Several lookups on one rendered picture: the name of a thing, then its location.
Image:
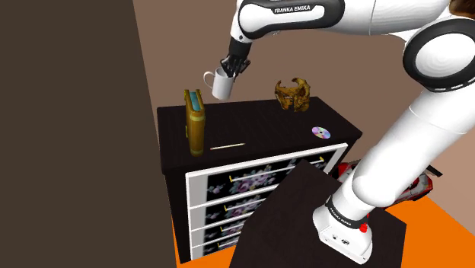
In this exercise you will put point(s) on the yellow book with teal pages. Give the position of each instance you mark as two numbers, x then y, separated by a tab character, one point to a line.
195	124

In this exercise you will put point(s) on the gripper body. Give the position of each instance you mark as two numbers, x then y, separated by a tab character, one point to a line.
236	52

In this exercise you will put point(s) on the golden brown skull figure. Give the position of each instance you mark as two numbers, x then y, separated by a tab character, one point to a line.
293	94

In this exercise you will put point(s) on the pale wooden stick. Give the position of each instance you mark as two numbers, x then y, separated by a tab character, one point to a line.
227	146

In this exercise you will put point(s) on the white mug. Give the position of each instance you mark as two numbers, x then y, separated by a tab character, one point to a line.
222	86

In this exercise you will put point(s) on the black floral chest of drawers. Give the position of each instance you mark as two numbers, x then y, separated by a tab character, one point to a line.
256	122

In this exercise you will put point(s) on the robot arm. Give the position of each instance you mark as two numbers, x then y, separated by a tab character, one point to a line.
389	163

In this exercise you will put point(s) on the iridescent compact disc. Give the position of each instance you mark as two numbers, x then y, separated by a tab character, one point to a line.
321	132

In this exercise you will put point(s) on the red and white toy car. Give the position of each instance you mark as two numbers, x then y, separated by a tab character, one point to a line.
419	185

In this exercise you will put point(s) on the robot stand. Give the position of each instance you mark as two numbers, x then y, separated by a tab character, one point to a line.
297	219

